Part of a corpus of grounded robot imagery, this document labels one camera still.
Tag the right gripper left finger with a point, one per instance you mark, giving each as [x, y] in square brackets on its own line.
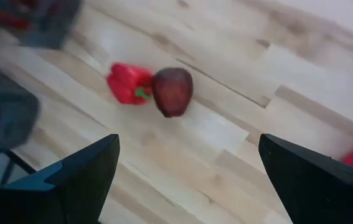
[54, 199]

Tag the dark red apple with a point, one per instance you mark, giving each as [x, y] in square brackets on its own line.
[173, 91]

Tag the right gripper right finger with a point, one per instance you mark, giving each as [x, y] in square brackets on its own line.
[319, 193]

